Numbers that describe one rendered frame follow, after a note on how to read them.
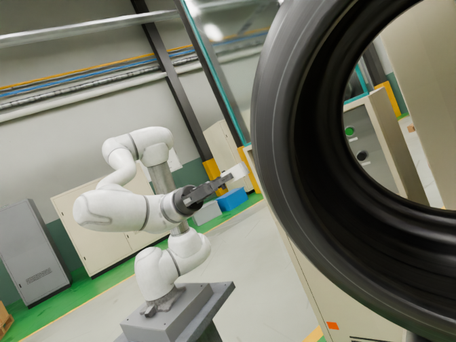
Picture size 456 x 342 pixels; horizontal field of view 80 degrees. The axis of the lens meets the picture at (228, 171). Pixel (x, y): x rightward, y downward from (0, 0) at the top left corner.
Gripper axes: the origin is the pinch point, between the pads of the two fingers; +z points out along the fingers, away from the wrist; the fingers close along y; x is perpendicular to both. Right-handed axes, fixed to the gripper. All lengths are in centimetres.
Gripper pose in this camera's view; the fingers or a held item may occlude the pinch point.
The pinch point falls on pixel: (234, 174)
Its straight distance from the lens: 61.9
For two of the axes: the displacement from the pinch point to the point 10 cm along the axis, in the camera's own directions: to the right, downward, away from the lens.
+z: 6.5, -3.9, -6.5
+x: 5.0, 8.7, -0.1
